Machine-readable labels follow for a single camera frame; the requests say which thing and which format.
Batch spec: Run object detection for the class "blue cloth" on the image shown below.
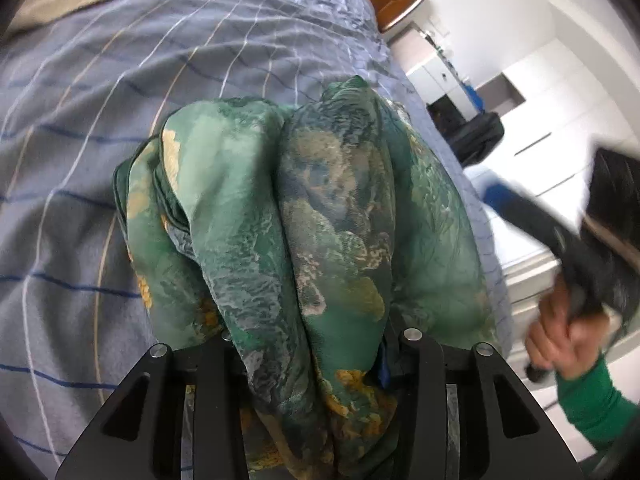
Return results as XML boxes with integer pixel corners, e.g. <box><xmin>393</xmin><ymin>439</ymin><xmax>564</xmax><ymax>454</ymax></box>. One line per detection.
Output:
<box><xmin>462</xmin><ymin>82</ymin><xmax>486</xmax><ymax>111</ymax></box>

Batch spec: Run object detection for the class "blue checked duvet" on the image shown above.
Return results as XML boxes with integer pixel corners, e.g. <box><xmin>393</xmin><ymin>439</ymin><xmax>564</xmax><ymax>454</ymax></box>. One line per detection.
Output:
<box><xmin>0</xmin><ymin>0</ymin><xmax>516</xmax><ymax>466</ymax></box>

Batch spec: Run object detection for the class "green printed jacket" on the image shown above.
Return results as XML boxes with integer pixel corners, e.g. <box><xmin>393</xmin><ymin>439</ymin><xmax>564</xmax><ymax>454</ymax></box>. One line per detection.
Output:
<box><xmin>112</xmin><ymin>75</ymin><xmax>501</xmax><ymax>480</ymax></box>

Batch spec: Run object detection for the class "white low shelf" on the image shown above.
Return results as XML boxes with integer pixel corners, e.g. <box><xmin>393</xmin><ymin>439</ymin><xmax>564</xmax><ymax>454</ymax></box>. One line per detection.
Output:
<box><xmin>500</xmin><ymin>247</ymin><xmax>568</xmax><ymax>321</ymax></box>

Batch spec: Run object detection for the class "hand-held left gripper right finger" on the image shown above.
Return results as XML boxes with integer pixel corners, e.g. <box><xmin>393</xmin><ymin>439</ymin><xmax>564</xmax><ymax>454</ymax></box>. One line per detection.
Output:
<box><xmin>381</xmin><ymin>327</ymin><xmax>585</xmax><ymax>480</ymax></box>

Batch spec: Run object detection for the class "white wardrobe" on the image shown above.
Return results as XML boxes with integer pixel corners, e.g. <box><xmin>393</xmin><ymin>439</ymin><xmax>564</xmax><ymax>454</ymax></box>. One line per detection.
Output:
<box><xmin>465</xmin><ymin>0</ymin><xmax>640</xmax><ymax>201</ymax></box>

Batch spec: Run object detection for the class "person's right hand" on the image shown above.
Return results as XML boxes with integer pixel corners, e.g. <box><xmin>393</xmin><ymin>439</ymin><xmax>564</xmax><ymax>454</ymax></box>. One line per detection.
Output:
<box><xmin>525</xmin><ymin>280</ymin><xmax>609</xmax><ymax>381</ymax></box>

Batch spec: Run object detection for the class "beige pillow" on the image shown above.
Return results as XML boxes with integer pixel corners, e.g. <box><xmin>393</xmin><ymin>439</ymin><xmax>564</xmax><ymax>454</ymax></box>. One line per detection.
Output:
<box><xmin>7</xmin><ymin>0</ymin><xmax>128</xmax><ymax>31</ymax></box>

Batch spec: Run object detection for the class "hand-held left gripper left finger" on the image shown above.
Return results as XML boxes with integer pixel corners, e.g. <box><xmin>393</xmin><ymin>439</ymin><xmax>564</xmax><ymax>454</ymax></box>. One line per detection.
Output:
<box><xmin>54</xmin><ymin>330</ymin><xmax>252</xmax><ymax>480</ymax></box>

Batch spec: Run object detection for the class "person's right forearm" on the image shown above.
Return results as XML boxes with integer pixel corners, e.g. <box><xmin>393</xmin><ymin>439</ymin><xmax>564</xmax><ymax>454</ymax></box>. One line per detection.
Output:
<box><xmin>555</xmin><ymin>350</ymin><xmax>640</xmax><ymax>456</ymax></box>

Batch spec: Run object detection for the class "black bag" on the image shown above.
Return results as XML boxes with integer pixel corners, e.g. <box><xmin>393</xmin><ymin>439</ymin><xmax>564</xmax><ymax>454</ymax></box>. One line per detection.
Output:
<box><xmin>430</xmin><ymin>95</ymin><xmax>506</xmax><ymax>166</ymax></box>

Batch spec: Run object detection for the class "white bedside cabinet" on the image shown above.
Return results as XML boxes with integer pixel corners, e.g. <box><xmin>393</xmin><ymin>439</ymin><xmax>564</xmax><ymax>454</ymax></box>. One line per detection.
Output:
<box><xmin>390</xmin><ymin>27</ymin><xmax>481</xmax><ymax>121</ymax></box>

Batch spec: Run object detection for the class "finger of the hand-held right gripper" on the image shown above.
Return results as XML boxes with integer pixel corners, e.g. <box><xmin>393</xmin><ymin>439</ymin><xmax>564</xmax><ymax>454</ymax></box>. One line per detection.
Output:
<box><xmin>480</xmin><ymin>180</ymin><xmax>571</xmax><ymax>261</ymax></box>

